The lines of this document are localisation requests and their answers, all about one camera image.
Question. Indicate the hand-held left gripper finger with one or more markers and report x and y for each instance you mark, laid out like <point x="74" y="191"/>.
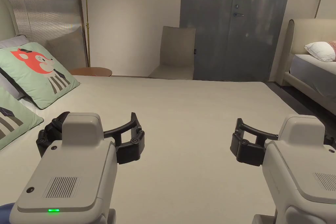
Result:
<point x="48" y="134"/>
<point x="130" y="146"/>

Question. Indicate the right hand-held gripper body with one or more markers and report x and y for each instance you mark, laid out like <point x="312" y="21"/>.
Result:
<point x="302" y="176"/>

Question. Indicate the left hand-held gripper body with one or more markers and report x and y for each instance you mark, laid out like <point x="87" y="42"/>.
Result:
<point x="76" y="171"/>

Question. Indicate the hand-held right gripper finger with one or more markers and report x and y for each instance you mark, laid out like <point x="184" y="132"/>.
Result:
<point x="331" y="140"/>
<point x="248" y="150"/>

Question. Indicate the green cushion with fox print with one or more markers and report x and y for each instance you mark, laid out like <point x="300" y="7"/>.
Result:
<point x="34" y="77"/>
<point x="13" y="124"/>

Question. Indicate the pale grey pillow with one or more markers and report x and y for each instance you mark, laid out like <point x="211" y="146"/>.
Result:
<point x="10" y="85"/>
<point x="11" y="41"/>

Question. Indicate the beige upholstered bed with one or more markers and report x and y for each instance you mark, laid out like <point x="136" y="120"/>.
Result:
<point x="309" y="77"/>

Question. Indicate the bed with beige sheet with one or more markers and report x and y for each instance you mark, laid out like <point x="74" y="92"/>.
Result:
<point x="189" y="103"/>

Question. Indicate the white pillow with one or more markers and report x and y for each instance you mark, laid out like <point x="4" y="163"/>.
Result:
<point x="320" y="50"/>

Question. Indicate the pink patterned pillow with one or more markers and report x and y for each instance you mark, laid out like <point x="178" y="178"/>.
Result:
<point x="333" y="45"/>

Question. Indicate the grey double door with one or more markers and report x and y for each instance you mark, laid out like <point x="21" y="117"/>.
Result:
<point x="231" y="37"/>

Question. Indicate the padded beige headboard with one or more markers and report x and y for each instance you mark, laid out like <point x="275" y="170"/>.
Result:
<point x="6" y="16"/>

